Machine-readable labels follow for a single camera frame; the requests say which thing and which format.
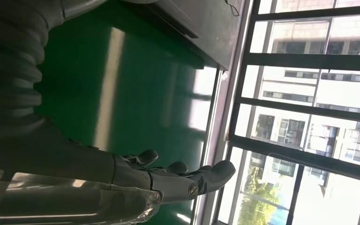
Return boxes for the thin black cable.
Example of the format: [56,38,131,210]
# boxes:
[224,0,240,17]

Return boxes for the black inbound scanner machine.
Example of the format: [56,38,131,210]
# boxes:
[142,0,201,39]

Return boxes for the green conveyor belt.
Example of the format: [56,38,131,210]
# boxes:
[33,0,222,225]

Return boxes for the pale building outside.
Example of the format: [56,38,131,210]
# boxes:
[234,0,360,225]

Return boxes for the aluminium conveyor frame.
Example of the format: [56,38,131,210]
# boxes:
[191,0,255,225]

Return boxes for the black window frame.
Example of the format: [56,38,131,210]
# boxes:
[212,0,360,225]

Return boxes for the green tree outside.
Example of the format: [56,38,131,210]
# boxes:
[237,166,282,225]

